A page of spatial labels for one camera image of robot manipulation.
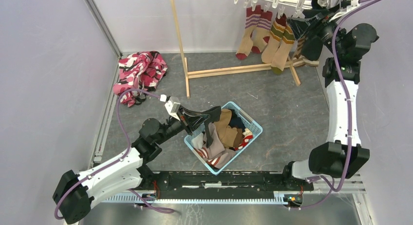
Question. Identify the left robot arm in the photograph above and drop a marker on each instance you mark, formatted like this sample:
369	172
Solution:
77	193

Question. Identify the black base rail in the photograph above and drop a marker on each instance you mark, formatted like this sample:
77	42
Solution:
203	185

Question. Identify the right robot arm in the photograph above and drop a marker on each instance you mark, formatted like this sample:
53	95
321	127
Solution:
342	155

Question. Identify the red santa sock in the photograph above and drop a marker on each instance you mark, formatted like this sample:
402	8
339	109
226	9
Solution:
247	137

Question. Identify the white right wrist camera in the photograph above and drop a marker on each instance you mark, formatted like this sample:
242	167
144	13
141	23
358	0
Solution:
345	7

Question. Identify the tan ribbed sock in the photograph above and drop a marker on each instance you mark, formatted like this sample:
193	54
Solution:
230	137

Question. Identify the pink camouflage cloth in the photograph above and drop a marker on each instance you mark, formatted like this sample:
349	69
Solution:
141	70

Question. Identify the black sock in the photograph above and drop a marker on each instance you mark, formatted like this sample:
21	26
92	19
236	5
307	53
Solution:
312	48
212	115

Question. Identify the light blue laundry basket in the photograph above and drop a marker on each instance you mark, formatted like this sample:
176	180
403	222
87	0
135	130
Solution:
195	141

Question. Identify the beige pink sock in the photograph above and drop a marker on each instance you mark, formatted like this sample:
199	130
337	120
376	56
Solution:
217	146

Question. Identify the navy blue sock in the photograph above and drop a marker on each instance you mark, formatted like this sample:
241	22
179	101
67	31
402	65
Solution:
236	121

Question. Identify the light blue cable tray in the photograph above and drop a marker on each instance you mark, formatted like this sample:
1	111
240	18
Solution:
128	197

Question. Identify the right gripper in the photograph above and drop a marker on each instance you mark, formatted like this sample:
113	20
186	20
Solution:
319	18

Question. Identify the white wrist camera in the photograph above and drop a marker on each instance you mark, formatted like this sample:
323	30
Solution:
172	105
345	7

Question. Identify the brown striped sock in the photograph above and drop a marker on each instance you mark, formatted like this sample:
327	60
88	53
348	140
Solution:
300	52

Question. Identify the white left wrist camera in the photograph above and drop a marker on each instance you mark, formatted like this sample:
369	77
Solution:
172	105

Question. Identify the wooden hanger stand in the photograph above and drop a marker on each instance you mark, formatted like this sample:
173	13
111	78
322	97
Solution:
291	63

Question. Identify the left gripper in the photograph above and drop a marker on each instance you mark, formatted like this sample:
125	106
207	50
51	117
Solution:
190	120

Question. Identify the red purple striped sock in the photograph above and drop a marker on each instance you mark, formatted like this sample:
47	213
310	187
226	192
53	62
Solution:
251	22

